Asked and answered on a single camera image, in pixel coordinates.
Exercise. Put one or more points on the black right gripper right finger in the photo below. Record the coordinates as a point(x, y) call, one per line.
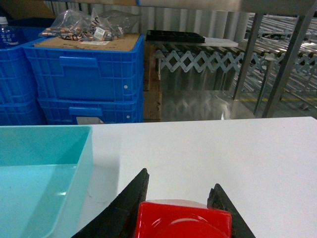
point(219, 199)

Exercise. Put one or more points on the clear water bottle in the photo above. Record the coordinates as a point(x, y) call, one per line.
point(8, 37)

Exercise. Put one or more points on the brown cardboard sheet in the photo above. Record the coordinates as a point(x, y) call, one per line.
point(125, 43)

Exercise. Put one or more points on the blue crate top right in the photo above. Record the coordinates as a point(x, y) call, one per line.
point(87, 75)

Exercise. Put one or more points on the teal plastic bin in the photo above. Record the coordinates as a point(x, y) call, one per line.
point(44, 174)

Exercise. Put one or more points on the blue crate top middle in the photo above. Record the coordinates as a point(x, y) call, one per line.
point(17, 82)

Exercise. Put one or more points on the black plastic tray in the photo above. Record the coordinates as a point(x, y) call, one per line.
point(174, 36)

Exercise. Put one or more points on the blue crate bottom middle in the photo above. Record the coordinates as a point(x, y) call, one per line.
point(29, 113)

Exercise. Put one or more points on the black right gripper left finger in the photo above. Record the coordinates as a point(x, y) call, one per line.
point(119, 219)

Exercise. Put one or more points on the metal table frame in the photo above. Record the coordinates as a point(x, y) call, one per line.
point(267, 63)

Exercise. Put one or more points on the expandable roller conveyor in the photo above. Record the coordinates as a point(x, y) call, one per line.
point(227, 59)

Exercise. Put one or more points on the blue crate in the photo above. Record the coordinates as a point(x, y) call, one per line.
point(69, 111)
point(87, 75)
point(29, 113)
point(17, 82)

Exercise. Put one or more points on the red one-stud block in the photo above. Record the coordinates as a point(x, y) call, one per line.
point(175, 218)

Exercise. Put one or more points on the plastic bag of parts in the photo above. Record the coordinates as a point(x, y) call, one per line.
point(75, 25)

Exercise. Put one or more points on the blue crate bottom right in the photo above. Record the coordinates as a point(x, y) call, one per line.
point(69, 111)

